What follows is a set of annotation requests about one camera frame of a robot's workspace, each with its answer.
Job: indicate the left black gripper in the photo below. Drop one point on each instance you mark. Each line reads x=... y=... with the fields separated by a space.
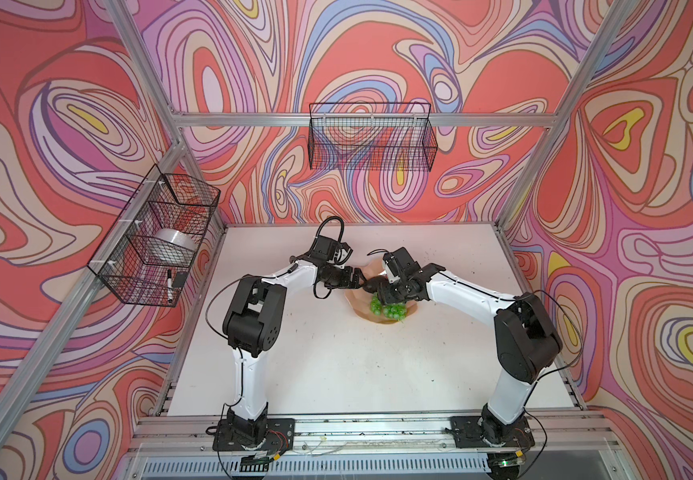
x=346 y=284

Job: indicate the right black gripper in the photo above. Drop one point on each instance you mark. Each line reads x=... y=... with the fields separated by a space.
x=384 y=293

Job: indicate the green fake grape bunch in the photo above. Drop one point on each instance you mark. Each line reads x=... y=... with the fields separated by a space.
x=387 y=313

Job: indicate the pink flower-shaped fruit bowl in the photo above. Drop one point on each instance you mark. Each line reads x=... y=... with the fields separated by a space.
x=368 y=307

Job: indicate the dark fake avocado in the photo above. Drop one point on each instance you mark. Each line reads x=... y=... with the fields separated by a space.
x=375 y=284

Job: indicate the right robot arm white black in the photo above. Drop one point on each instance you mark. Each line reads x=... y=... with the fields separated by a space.
x=525 y=337

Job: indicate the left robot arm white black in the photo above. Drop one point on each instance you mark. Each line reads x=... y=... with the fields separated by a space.
x=253 y=324

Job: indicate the silver tape roll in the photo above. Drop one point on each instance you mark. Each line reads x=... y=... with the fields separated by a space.
x=176 y=238

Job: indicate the black marker pen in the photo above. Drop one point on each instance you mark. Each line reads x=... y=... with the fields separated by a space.
x=169 y=290

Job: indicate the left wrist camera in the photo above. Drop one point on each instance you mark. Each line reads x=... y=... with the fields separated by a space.
x=329 y=250

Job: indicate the black wire basket back wall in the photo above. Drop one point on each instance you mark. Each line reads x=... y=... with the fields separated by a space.
x=371 y=136

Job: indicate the black wire basket wall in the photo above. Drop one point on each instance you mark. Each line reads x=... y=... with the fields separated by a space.
x=133 y=265
x=371 y=136

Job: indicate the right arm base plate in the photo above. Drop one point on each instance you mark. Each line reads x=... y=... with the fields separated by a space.
x=476 y=432

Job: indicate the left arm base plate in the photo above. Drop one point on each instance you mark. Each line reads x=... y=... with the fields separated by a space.
x=272 y=436

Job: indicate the black wire basket left wall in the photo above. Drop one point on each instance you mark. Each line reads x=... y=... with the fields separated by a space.
x=133 y=265

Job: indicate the aluminium front rail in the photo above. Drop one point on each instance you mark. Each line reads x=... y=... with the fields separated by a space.
x=552 y=444

